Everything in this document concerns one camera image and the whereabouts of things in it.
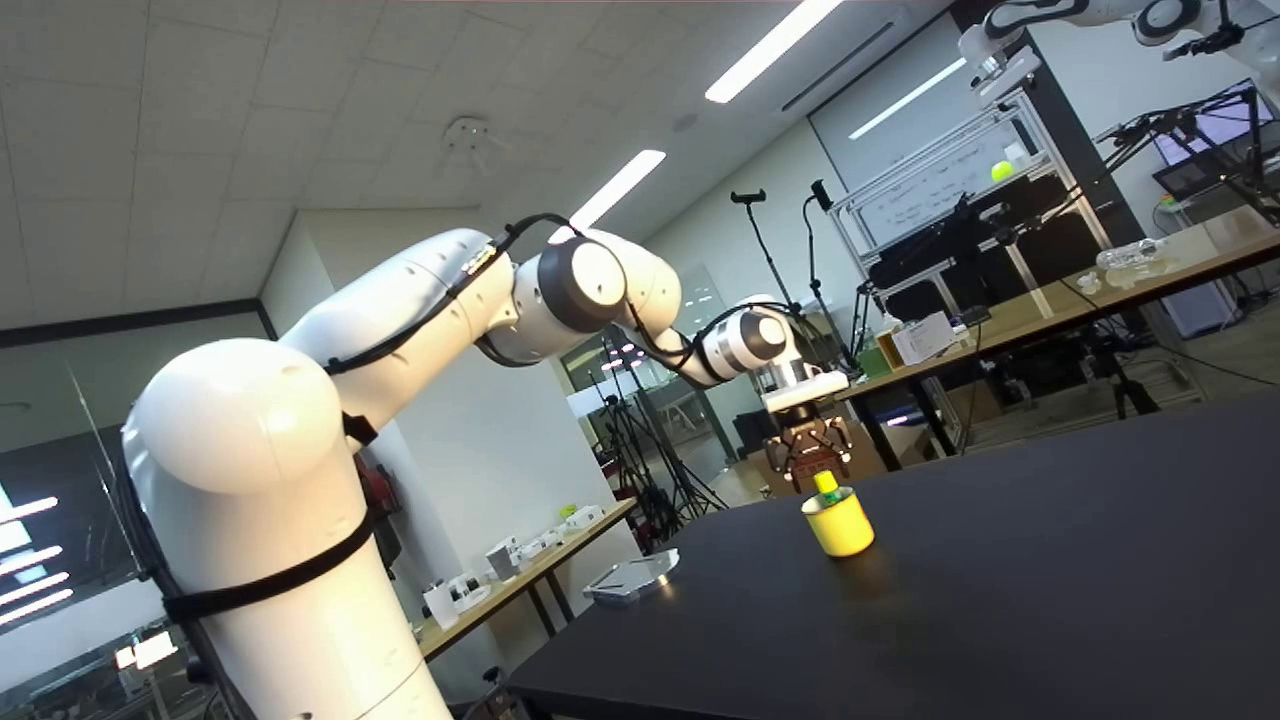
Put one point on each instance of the silver metal plate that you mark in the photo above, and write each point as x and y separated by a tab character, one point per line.
625	580

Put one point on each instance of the yellow green marker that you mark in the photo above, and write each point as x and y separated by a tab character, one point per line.
824	480

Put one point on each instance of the yellow cup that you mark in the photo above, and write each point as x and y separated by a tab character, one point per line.
843	532

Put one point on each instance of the wooden table with white items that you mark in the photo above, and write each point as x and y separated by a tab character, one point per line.
533	580

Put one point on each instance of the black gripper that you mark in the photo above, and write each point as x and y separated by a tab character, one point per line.
822	431

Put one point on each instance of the yellow-green tennis ball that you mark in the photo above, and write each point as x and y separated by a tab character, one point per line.
1003	173

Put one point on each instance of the long ceiling light strip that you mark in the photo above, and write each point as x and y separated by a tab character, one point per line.
772	48

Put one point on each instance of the dark red wall object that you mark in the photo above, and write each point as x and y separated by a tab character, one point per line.
381	486

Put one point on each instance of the wide ceiling light panel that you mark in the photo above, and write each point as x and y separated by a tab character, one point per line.
618	186

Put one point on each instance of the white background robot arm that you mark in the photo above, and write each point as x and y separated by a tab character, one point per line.
1067	14

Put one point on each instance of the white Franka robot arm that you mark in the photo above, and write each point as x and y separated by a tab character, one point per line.
240	443

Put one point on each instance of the small white boxes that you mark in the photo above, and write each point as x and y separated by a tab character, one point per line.
460	596

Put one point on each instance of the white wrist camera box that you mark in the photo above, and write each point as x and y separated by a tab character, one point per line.
807	390

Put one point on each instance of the white box on table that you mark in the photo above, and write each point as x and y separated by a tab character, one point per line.
1141	259

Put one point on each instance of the computer monitor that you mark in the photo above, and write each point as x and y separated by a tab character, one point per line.
1220	160

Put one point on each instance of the black equipment cases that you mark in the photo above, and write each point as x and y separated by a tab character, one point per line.
960	253

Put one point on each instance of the black tripod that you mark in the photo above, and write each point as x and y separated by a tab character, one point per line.
640	463

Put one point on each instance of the black stand with crossbar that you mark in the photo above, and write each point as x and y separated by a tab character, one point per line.
750	199

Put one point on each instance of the black stand with camera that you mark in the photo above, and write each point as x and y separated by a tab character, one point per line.
818	201

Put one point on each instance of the long wooden table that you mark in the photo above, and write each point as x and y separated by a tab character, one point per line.
1055	307

